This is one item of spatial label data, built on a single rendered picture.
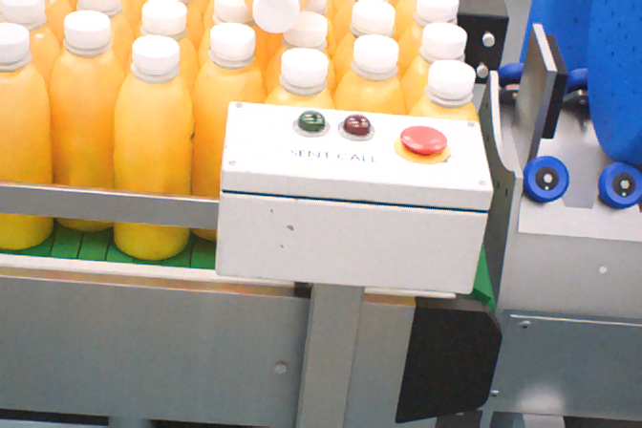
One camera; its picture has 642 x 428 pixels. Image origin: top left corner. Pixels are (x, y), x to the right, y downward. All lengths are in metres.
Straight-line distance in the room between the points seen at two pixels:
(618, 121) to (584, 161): 0.10
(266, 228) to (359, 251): 0.07
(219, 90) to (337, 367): 0.26
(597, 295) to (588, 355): 0.10
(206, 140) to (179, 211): 0.07
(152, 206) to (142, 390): 0.20
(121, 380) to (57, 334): 0.08
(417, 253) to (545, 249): 0.31
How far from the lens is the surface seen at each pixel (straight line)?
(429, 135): 0.95
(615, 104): 1.25
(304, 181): 0.90
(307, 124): 0.95
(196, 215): 1.09
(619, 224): 1.24
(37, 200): 1.10
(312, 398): 1.08
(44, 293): 1.13
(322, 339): 1.03
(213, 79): 1.08
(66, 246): 1.15
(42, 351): 1.18
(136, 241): 1.12
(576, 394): 1.42
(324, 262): 0.95
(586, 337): 1.31
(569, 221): 1.22
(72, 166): 1.13
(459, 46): 1.12
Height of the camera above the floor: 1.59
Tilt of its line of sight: 35 degrees down
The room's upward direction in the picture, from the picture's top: 7 degrees clockwise
